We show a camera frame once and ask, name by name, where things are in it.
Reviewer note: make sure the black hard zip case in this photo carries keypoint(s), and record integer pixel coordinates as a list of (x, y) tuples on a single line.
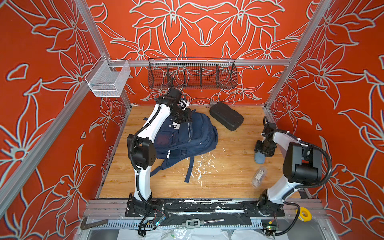
[(226, 116)]

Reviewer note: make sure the yellow tape roll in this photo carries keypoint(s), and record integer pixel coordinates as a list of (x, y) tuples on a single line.
[(305, 215)]

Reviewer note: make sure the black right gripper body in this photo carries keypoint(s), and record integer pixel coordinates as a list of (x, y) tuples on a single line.
[(267, 147)]

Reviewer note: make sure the brown bent metal bar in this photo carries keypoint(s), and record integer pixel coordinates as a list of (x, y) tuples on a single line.
[(85, 225)]

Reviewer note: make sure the navy blue student backpack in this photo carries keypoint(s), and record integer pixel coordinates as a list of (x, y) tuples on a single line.
[(176, 142)]

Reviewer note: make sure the black wire wall basket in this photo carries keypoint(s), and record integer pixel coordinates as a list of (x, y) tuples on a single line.
[(192, 73)]

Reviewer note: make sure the grey blue glasses case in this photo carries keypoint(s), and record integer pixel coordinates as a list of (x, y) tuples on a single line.
[(260, 158)]

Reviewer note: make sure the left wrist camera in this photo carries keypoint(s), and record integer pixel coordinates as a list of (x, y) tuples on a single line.
[(175, 97)]

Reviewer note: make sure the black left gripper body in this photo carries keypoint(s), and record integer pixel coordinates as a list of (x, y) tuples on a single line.
[(181, 115)]

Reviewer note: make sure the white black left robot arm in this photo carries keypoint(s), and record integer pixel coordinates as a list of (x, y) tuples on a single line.
[(141, 148)]

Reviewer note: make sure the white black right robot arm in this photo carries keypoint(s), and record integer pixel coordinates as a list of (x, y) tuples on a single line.
[(305, 166)]

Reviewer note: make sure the white wire mesh basket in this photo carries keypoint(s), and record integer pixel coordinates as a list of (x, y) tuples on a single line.
[(108, 78)]

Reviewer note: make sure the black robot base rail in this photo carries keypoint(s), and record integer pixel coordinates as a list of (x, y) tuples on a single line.
[(248, 207)]

